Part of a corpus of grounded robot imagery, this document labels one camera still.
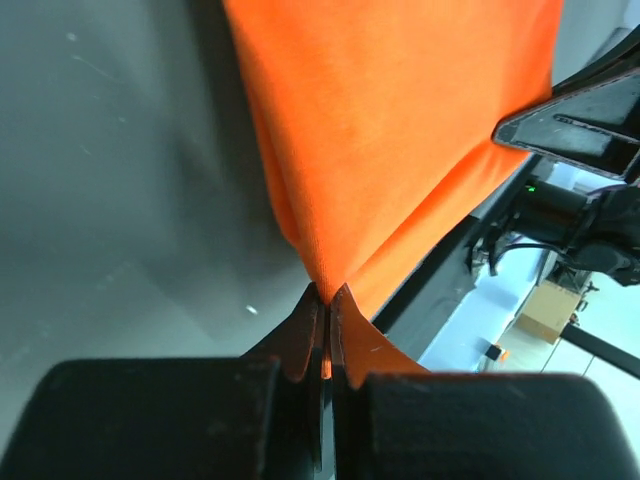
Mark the orange t-shirt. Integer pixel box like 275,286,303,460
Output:
224,1,563,386

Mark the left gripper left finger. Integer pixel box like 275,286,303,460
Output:
1,285,325,479

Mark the cardboard box in background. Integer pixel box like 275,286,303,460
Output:
515,281,584,345

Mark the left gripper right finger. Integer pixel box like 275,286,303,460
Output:
327,287,639,479

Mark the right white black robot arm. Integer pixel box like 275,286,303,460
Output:
466,30,639,286

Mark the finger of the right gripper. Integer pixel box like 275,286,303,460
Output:
493,69,639,180
552,37,639,100

